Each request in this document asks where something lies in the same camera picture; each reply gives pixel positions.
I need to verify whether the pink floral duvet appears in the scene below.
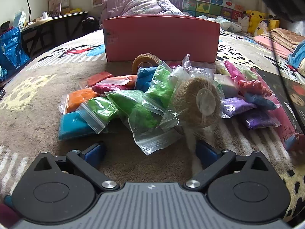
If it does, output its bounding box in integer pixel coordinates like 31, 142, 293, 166
99, 0, 191, 30

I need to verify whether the person's right forearm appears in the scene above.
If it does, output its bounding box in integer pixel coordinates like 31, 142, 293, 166
248, 0, 305, 23

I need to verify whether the red garment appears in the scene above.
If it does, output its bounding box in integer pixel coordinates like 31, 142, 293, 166
0, 203, 21, 228

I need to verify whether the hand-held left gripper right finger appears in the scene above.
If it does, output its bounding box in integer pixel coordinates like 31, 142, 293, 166
183, 141, 270, 192

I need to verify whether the colourful alphabet foam mat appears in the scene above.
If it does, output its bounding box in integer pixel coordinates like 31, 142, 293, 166
143, 0, 248, 22

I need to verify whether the folded pink blanket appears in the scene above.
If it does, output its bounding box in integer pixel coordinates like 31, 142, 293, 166
254, 35, 293, 60

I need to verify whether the yellow plush cushion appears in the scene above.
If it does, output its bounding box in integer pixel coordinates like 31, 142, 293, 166
254, 19, 280, 37

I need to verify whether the blue plastic bag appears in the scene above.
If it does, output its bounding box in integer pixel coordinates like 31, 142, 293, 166
0, 26, 30, 71

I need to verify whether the black cable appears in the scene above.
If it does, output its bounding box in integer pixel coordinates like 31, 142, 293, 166
269, 29, 305, 136

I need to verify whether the black phone stand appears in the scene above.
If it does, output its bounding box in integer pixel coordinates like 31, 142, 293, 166
21, 0, 32, 24

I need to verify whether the pile of colourful clay bags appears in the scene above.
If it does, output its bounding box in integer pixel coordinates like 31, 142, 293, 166
58, 54, 283, 156

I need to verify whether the brown twine roll in bag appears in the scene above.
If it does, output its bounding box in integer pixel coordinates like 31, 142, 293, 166
172, 77, 222, 128

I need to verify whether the white plush toy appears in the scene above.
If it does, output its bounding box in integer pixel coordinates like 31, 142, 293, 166
237, 17, 250, 32

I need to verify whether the pink cardboard box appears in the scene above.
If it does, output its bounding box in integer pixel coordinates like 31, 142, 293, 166
103, 15, 220, 64

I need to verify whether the white crumpled cloth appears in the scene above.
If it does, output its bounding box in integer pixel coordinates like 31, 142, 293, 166
198, 15, 241, 32

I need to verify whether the small tan bandage roll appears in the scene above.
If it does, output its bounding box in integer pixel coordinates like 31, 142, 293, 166
132, 54, 160, 73

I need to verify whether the black desk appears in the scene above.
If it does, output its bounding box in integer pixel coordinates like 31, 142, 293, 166
20, 11, 89, 55

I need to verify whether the black backpack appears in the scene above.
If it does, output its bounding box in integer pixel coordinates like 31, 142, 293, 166
82, 17, 102, 31

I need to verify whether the tan fleece blanket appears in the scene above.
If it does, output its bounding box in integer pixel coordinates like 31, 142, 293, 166
267, 28, 305, 53

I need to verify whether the yellow plush toy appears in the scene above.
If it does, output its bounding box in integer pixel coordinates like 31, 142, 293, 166
245, 10, 270, 34

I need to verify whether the lavender crumpled cloth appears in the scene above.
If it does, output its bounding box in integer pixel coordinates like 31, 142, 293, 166
155, 0, 191, 17

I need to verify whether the cartoon printed blanket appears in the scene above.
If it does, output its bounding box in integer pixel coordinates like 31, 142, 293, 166
0, 27, 305, 222

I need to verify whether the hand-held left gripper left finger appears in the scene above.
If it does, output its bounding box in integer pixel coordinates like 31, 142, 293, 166
33, 142, 120, 191

